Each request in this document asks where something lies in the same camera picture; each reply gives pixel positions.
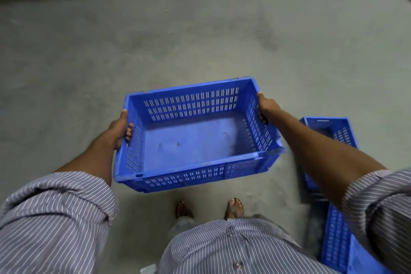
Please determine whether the person's right hand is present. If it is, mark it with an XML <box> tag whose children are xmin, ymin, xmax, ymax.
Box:
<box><xmin>256</xmin><ymin>92</ymin><xmax>283</xmax><ymax>126</ymax></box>

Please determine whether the person's left hand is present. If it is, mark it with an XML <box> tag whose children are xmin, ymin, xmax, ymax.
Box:
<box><xmin>105</xmin><ymin>109</ymin><xmax>134</xmax><ymax>151</ymax></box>

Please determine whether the blue perforated plastic crate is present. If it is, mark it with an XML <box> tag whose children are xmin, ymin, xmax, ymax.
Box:
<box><xmin>319</xmin><ymin>201</ymin><xmax>393</xmax><ymax>274</ymax></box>
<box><xmin>113</xmin><ymin>77</ymin><xmax>286</xmax><ymax>193</ymax></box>
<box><xmin>299</xmin><ymin>116</ymin><xmax>359</xmax><ymax>195</ymax></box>

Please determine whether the person's left forearm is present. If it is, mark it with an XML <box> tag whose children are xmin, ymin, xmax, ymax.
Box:
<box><xmin>54</xmin><ymin>133</ymin><xmax>118</xmax><ymax>188</ymax></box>

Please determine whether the person's right forearm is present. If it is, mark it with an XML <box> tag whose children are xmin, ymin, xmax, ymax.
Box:
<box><xmin>272</xmin><ymin>109</ymin><xmax>388</xmax><ymax>211</ymax></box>

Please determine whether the brown sandal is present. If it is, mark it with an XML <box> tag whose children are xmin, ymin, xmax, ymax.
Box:
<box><xmin>224</xmin><ymin>198</ymin><xmax>245</xmax><ymax>220</ymax></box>
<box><xmin>176</xmin><ymin>200</ymin><xmax>194</xmax><ymax>219</ymax></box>

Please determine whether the striped grey shirt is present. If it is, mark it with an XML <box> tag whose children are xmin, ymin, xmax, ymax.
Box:
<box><xmin>0</xmin><ymin>168</ymin><xmax>411</xmax><ymax>274</ymax></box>

